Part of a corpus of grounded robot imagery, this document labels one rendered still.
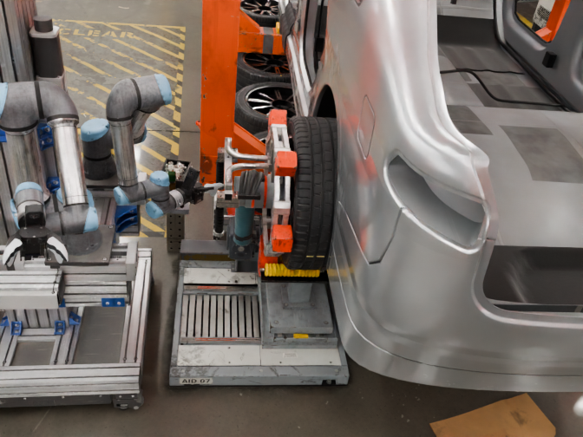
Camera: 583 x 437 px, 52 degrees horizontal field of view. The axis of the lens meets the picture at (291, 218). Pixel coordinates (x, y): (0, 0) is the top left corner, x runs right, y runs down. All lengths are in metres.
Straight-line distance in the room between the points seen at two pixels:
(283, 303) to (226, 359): 0.38
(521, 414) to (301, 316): 1.13
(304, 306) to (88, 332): 1.00
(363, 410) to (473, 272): 1.43
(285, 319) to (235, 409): 0.47
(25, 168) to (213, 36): 1.06
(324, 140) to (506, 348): 1.06
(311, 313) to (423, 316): 1.28
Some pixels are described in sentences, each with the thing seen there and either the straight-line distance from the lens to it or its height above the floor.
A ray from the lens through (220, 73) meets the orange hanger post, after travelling 2.81.
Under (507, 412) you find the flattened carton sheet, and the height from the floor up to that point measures 0.01.
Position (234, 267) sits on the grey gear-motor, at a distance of 3.33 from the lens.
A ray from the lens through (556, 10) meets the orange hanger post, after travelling 5.47.
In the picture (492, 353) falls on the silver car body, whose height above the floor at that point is 1.04.
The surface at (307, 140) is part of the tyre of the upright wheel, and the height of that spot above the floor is 1.17.
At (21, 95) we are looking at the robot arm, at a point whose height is 1.44.
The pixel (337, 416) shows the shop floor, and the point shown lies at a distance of 2.85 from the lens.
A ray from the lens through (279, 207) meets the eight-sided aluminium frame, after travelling 2.30.
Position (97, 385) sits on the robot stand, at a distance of 2.68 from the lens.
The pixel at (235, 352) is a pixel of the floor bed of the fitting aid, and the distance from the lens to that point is 2.92.
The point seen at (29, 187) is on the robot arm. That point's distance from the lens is 1.90.
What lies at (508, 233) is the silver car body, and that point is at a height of 0.92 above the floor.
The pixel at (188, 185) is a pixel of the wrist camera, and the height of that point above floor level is 0.86.
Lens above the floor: 2.30
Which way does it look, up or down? 36 degrees down
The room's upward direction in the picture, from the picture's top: 7 degrees clockwise
